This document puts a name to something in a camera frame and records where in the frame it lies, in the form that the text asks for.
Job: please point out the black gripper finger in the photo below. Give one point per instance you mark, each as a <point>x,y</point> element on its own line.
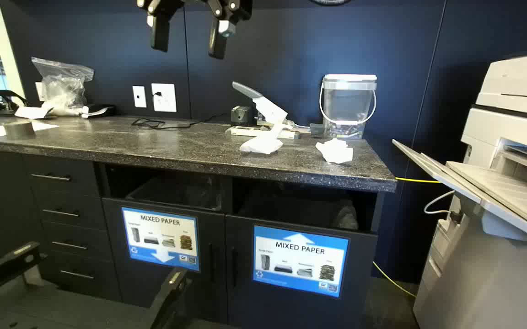
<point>159,33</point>
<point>218,43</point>

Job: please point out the black lined waste bin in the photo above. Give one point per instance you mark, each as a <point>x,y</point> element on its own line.
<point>302,213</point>

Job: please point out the black counter cabinet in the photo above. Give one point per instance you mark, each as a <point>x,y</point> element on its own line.
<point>8,202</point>

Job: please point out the clear plastic bag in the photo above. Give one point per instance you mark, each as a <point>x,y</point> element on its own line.
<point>62,85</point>

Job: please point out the small grey box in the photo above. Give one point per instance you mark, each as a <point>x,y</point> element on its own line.
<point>317,128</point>

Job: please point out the clear plastic bucket with lid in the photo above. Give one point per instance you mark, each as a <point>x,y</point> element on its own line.
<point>348,107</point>

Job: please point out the small white paper slip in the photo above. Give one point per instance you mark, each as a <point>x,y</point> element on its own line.
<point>44,125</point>

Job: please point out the white folded paper piece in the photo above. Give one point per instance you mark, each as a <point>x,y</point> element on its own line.
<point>33,112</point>

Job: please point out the blue sign with down arrow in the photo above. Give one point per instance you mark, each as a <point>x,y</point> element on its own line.
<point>161,238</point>

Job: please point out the blue sign with up arrow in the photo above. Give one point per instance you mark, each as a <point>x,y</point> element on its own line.
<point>300,260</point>

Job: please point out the black stand leg orange tip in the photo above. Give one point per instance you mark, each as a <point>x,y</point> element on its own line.
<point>4,267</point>

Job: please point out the white office printer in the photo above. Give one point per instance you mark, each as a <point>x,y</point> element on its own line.
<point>502,244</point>

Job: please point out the large white wall outlet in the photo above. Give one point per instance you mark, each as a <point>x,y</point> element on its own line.
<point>163,97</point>

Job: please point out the small white wall plate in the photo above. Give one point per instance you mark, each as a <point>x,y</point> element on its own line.
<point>139,97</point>

